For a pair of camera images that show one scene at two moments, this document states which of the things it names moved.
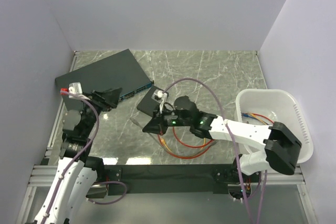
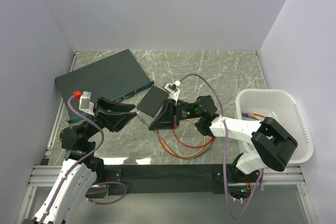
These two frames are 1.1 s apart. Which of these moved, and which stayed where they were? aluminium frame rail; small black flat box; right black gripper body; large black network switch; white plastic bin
Moved: right black gripper body
Stayed: small black flat box; large black network switch; white plastic bin; aluminium frame rail
